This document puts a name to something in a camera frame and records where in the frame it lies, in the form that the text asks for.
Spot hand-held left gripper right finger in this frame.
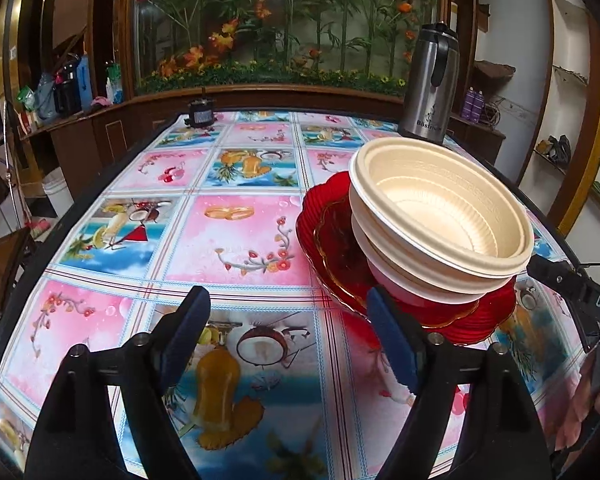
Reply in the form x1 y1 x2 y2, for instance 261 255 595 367
366 284 551 480

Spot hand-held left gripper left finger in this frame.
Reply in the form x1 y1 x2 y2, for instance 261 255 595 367
24 285 213 480

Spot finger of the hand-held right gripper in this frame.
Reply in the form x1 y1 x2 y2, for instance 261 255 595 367
526 256 589 306

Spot large white bowl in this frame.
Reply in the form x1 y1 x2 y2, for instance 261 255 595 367
367 259 482 307

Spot beige plastic bowl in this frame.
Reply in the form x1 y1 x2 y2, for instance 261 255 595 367
351 210 520 296
349 139 534 279

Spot red glass plate round label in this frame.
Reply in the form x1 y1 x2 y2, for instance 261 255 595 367
313 199 482 330

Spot dark shoe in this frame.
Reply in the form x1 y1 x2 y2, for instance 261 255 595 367
536 135 572 163

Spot small wooden side table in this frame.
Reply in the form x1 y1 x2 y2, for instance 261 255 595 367
450 112 507 163

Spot black framed table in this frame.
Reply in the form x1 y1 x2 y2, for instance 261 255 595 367
0 105 600 480

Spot purple bottles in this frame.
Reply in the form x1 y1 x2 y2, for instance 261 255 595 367
464 87 485 123

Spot white plastic bucket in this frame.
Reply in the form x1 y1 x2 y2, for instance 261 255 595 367
42 167 76 216

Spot dark wooden chair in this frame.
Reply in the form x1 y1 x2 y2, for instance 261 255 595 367
0 227 37 346

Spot cardboard box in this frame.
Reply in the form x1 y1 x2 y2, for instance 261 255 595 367
475 60 513 82

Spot small black device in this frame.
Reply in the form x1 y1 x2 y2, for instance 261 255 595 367
186 95 217 128

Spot brown wooden cabinet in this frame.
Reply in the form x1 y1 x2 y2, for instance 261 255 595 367
17 85 416 181

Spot steel thermos jug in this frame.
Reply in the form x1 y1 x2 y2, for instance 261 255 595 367
397 22 460 142

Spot green plastic bottle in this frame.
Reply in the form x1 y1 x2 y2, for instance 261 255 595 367
105 62 124 106

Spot black thermos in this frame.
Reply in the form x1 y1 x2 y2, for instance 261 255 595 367
52 60 83 116

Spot grey blue thermos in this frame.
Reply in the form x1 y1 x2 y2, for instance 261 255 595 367
34 72 56 121

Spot artificial flower display case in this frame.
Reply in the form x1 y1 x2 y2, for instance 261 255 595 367
122 0 448 97

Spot long handled broom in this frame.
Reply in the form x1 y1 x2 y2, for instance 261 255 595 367
0 100 52 239

